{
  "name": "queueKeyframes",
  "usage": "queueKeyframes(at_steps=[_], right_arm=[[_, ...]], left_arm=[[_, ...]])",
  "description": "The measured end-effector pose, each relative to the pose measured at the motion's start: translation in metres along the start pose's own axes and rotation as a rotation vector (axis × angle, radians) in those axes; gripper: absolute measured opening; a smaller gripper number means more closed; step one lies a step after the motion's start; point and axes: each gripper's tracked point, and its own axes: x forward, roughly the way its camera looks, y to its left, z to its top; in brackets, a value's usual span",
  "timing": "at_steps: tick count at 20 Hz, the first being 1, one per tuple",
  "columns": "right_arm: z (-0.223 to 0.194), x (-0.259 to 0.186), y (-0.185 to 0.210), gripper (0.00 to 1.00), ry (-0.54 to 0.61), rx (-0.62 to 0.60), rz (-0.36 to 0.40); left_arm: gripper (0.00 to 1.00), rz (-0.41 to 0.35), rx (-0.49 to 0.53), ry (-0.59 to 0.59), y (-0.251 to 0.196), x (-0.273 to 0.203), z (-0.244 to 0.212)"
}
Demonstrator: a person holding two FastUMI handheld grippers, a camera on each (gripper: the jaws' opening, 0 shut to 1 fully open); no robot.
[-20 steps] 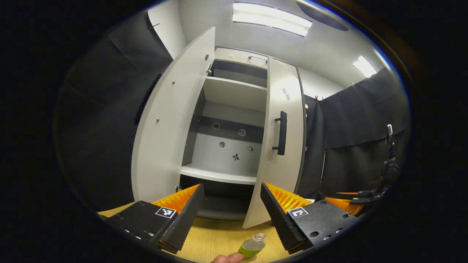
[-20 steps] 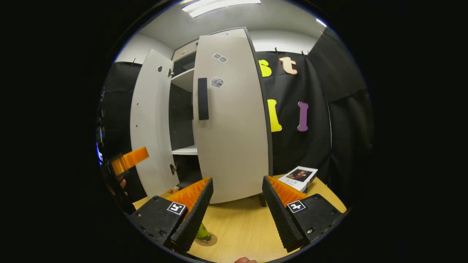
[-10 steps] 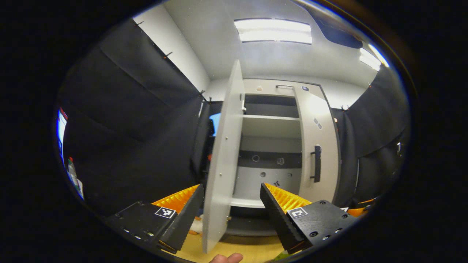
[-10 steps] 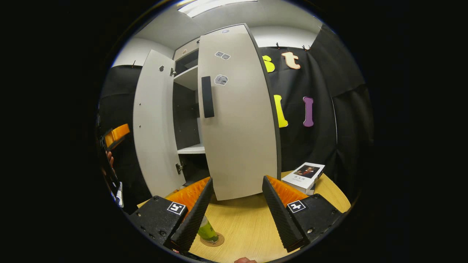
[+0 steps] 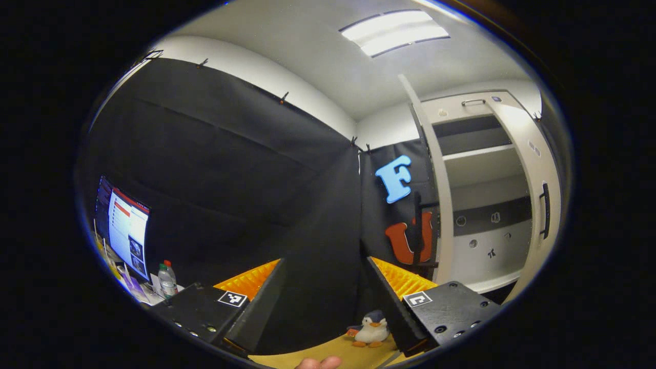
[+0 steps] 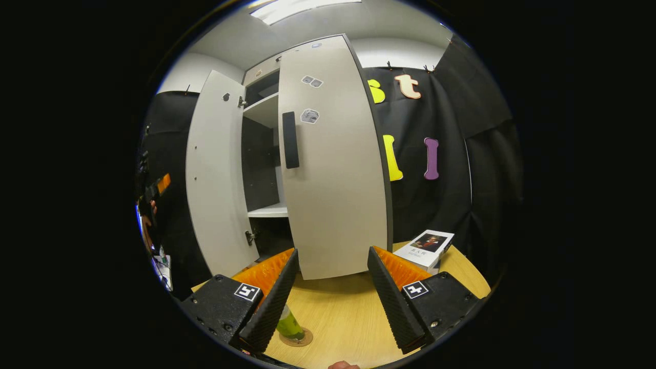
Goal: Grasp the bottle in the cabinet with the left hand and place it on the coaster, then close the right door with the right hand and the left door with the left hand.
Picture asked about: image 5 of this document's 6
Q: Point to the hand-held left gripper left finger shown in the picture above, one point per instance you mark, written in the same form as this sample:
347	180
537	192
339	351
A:
261	307

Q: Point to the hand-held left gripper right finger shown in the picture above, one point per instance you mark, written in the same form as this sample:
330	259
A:
392	307

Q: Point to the grey cabinet door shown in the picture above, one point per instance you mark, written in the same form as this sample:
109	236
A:
444	215
538	169

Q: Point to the red cap clear bottle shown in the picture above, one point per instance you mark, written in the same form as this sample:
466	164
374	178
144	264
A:
167	282

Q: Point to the grey cabinet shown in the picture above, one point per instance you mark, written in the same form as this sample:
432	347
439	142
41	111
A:
482	177

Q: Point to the penguin plush toy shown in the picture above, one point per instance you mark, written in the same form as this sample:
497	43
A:
370	333

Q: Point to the white papers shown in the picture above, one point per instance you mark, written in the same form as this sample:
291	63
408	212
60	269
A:
146	296

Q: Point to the black backdrop cloth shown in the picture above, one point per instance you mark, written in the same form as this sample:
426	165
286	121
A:
230	179

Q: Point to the computer monitor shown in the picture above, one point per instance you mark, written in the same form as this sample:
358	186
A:
125	230

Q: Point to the large ceiling light panel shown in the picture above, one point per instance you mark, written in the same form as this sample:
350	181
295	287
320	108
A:
394	33

